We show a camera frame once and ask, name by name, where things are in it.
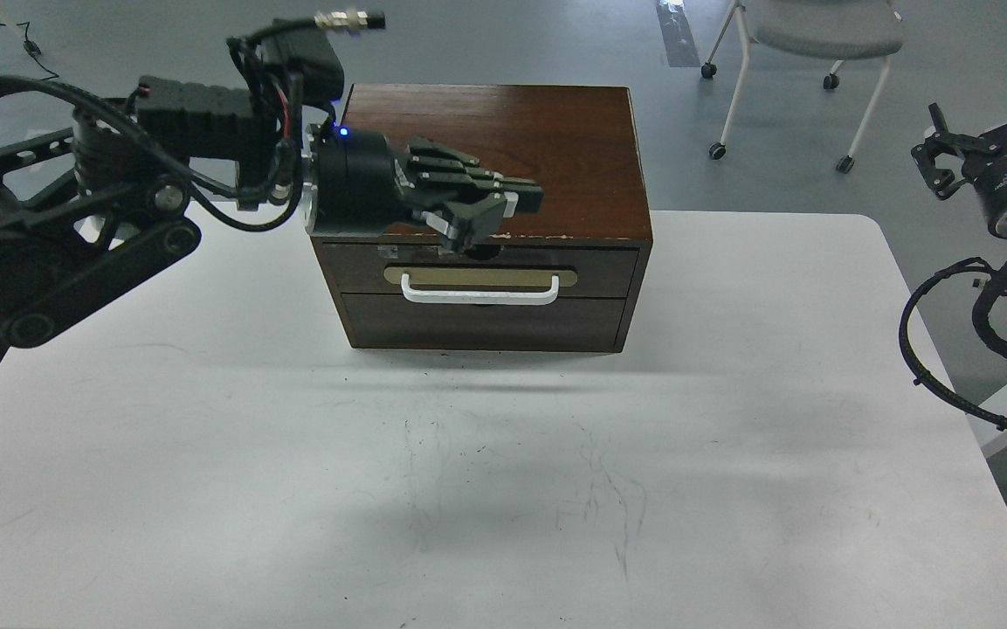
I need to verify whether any dark wooden cabinet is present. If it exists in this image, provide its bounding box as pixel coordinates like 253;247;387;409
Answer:
307;84;653;353

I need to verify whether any grey office chair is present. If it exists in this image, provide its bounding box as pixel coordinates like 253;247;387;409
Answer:
700;0;904;173

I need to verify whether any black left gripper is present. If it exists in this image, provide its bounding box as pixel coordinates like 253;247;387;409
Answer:
305;127;546;253

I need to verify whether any black floor cable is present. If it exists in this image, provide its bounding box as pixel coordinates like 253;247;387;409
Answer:
0;0;60;149

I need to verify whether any wooden drawer with white handle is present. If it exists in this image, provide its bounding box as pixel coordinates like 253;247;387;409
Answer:
313;240;650;301

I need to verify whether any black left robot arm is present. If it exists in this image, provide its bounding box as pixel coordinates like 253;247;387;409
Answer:
0;9;544;363

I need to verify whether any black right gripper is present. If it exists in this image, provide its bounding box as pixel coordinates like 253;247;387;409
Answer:
911;49;1007;241

